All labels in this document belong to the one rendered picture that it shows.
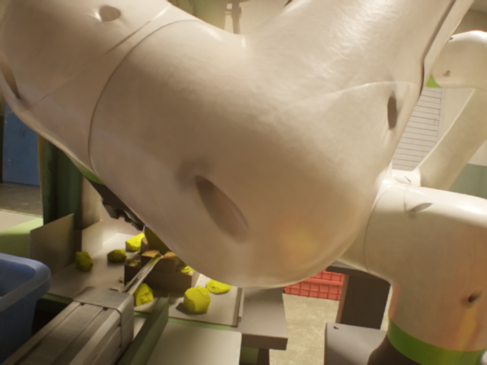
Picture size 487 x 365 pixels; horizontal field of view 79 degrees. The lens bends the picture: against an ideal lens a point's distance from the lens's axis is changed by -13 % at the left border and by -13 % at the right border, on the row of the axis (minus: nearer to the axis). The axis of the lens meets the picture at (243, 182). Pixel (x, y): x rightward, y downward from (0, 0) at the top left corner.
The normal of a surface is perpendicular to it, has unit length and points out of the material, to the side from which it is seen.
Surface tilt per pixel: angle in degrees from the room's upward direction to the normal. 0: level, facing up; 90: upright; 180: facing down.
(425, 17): 81
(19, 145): 90
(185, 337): 0
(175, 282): 90
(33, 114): 121
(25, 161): 90
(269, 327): 0
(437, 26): 90
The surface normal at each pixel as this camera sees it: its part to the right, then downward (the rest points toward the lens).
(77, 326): 0.11, -0.99
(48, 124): -0.51, 0.56
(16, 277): -0.04, -0.04
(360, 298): -0.23, 0.10
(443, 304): -0.62, 0.03
